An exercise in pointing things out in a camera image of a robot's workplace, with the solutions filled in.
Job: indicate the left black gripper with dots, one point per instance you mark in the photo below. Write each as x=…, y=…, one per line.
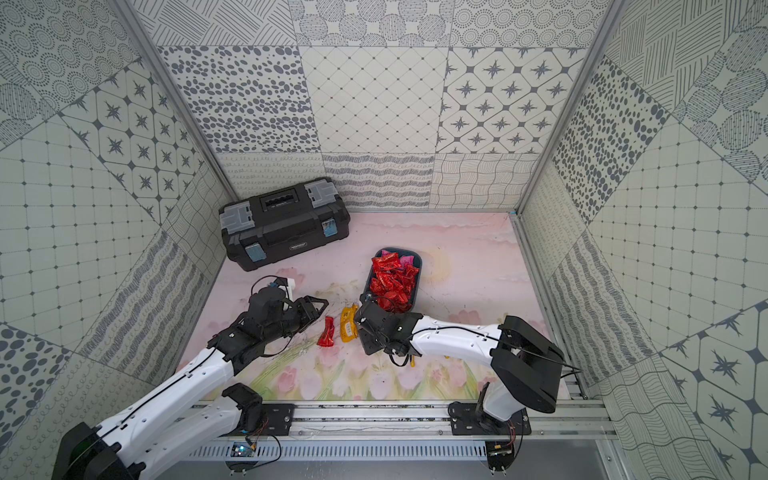
x=300, y=312

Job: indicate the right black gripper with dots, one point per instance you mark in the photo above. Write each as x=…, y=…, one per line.
x=368, y=346

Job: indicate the yellow tea bag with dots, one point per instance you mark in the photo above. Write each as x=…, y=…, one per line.
x=348, y=327

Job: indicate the teal plastic storage box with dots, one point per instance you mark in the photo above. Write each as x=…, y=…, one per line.
x=414, y=282

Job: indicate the magenta tea bag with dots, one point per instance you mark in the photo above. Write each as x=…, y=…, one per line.
x=404, y=260

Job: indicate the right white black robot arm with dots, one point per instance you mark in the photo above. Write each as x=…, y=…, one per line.
x=527, y=364

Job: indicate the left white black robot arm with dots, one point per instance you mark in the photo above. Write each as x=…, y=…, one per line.
x=197, y=404

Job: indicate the pile of red tea bags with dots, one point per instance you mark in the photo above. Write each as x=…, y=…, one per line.
x=393, y=282

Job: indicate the black plastic toolbox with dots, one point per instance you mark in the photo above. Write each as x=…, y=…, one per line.
x=277, y=225

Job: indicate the white ventilation grille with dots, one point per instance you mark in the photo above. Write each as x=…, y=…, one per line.
x=307, y=450

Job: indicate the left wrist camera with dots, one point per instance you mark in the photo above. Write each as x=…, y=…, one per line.
x=286, y=284

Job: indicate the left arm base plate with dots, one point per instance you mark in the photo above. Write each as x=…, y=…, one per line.
x=270, y=419

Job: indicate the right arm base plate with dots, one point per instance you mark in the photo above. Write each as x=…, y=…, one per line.
x=468, y=419

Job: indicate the aluminium mounting rail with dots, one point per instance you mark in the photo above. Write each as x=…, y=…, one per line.
x=429, y=420

